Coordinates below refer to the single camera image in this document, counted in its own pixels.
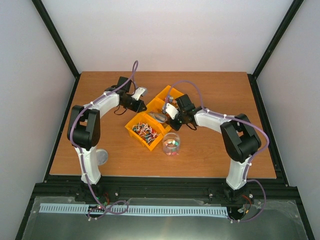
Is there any silver metal scoop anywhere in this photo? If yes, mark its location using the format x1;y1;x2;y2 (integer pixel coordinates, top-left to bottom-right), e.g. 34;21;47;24
148;112;168;124

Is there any yellow bin with star candies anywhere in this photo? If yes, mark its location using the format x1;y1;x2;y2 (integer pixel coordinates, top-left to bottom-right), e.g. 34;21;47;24
156;85;184;102

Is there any yellow bin with popsicle candies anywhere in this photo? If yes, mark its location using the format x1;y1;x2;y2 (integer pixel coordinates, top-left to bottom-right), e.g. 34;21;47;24
146;98;172;133

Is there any yellow bin with lollipops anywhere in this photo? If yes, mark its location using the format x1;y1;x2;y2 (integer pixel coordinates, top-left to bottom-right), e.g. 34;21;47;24
124;112;166;151

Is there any round clear cup lid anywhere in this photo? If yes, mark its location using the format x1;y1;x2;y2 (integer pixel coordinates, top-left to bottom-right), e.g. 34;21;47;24
96;148;109;166

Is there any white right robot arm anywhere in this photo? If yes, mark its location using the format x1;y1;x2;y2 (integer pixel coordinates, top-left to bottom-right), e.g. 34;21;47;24
162;94;262;191

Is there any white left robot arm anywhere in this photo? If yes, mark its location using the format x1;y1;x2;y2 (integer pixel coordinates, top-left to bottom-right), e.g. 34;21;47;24
67;77;147;202

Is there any clear plastic cup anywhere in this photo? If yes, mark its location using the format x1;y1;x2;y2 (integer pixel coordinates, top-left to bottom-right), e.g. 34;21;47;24
162;132;181;156

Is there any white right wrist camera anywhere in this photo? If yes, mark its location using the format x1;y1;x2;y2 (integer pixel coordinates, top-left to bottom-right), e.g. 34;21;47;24
162;103;179;120

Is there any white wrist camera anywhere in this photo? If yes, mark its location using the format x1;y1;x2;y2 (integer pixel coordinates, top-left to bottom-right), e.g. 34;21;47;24
162;103;179;120
131;87;148;101

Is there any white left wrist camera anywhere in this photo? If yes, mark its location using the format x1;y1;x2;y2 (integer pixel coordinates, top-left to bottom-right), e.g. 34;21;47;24
131;87;148;101

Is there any light blue slotted cable duct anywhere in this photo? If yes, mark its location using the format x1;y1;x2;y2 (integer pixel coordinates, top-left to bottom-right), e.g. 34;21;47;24
38;203;228;218

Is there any black aluminium frame rail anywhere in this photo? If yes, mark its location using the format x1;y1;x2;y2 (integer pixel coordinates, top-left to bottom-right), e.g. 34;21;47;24
31;175;301;203

